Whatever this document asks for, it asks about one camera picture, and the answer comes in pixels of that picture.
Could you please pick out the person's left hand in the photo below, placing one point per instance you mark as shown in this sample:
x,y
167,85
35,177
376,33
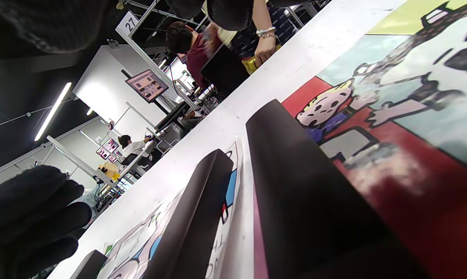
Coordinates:
x,y
28,224

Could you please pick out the person's right hand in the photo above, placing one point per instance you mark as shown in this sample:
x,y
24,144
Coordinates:
x,y
47,23

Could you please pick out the dark brown paperweight block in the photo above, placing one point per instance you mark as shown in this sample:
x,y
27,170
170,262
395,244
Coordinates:
x,y
88,267
303,201
194,217

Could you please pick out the pink face cartoon poster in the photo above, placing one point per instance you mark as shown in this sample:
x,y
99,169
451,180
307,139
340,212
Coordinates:
x,y
140,242

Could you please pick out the colour striped cartoon poster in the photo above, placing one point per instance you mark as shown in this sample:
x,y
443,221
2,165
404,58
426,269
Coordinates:
x,y
431,116

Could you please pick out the white sign plate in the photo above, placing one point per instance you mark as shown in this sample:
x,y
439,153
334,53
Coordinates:
x,y
128,24

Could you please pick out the long ceiling light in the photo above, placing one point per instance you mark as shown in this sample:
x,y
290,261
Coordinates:
x,y
53,111

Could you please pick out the yellow round object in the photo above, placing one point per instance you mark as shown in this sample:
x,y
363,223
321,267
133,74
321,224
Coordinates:
x,y
109,170

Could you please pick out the small pink screen monitor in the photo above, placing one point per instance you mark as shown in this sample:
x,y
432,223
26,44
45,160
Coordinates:
x,y
110,146

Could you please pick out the black laptop lid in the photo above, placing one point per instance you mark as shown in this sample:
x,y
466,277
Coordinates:
x,y
225,73

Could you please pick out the yellow packet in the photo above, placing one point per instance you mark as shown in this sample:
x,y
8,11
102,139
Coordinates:
x,y
251,66

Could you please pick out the white metal frame beam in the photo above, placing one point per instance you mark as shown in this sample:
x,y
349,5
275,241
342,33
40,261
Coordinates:
x,y
78,161
152,64

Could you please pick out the wall mounted monitor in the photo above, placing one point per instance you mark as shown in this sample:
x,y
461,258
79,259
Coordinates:
x,y
147,85

